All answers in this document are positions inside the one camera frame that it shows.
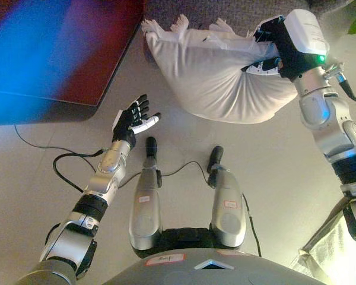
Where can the black robot pelvis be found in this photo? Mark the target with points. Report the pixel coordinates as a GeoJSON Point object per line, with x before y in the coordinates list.
{"type": "Point", "coordinates": [185, 237]}

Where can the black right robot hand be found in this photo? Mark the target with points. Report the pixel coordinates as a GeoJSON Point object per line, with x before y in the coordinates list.
{"type": "Point", "coordinates": [296, 47]}

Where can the grey robot torso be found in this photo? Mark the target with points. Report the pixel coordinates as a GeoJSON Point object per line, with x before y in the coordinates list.
{"type": "Point", "coordinates": [213, 273]}

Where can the grey fabric armchair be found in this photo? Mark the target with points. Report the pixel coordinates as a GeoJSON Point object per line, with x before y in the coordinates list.
{"type": "Point", "coordinates": [231, 12]}

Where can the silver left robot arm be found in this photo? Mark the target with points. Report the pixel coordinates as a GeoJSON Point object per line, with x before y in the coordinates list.
{"type": "Point", "coordinates": [104, 181]}

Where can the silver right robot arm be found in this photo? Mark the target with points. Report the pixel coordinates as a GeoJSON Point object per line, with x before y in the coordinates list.
{"type": "Point", "coordinates": [329, 118]}

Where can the glossy dark red cabinet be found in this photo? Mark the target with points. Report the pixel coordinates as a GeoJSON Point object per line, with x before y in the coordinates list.
{"type": "Point", "coordinates": [47, 59]}

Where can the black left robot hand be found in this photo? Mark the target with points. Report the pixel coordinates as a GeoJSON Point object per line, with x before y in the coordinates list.
{"type": "Point", "coordinates": [126, 124]}

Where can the beige tasselled pillow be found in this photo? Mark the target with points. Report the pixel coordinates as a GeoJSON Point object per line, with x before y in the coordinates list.
{"type": "Point", "coordinates": [213, 83]}

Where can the silver left robot leg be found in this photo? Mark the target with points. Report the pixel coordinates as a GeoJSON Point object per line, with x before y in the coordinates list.
{"type": "Point", "coordinates": [145, 213]}

